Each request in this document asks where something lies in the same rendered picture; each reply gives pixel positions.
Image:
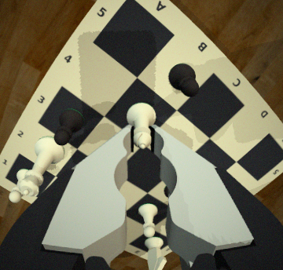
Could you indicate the black and cream chessboard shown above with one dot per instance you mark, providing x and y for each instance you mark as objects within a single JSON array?
[{"x": 121, "y": 54}]

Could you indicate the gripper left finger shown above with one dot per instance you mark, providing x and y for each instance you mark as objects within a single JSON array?
[{"x": 80, "y": 215}]

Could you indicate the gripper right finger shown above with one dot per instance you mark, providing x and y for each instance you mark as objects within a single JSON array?
[{"x": 210, "y": 212}]

